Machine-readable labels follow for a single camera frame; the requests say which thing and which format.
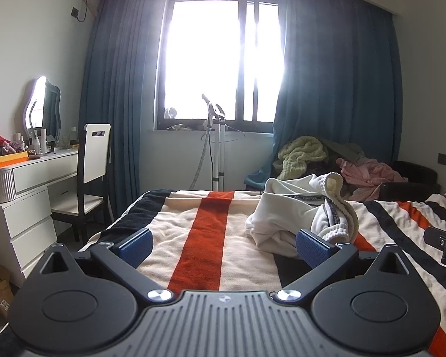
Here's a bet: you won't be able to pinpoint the white dressing table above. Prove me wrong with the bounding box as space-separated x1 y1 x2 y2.
0 149 80 287

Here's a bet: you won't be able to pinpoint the white and black chair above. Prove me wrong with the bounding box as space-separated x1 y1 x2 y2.
51 123 112 242

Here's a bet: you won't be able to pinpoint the pink clothes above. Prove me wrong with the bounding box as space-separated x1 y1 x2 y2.
336 157 409 201

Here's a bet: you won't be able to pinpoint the garment steamer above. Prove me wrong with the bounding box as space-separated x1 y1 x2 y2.
189 93 242 192

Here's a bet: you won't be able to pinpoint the row of cosmetic bottles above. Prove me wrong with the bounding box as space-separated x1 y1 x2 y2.
11 126 78 157

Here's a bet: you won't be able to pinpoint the dark armchair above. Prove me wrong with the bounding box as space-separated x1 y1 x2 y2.
379 160 441 201

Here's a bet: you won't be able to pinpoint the teal cloth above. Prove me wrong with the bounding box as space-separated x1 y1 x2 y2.
244 164 279 194

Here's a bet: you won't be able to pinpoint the white pants with black tape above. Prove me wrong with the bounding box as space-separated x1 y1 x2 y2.
244 172 359 258

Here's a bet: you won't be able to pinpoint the orange box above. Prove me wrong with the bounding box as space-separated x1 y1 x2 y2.
0 151 29 169

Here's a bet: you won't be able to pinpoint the dark clothes pile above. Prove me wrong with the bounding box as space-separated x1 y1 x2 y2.
305 137 367 179

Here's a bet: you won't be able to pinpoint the wavy lit mirror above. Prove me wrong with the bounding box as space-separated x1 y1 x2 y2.
24 76 62 140

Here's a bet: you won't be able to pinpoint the yellow-green knit blanket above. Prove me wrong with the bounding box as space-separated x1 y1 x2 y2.
273 136 329 181

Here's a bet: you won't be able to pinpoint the striped blanket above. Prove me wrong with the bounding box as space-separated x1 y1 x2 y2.
78 189 446 357

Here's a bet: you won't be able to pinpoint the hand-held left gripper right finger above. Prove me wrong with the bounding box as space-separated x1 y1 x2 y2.
275 228 419 303

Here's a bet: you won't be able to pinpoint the pile of pink red trinkets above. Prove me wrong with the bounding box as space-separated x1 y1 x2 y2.
0 133 18 156

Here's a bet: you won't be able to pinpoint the window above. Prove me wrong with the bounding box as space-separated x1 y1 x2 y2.
157 0 285 131

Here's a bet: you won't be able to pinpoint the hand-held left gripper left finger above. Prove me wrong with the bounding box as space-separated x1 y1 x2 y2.
29 228 175 303

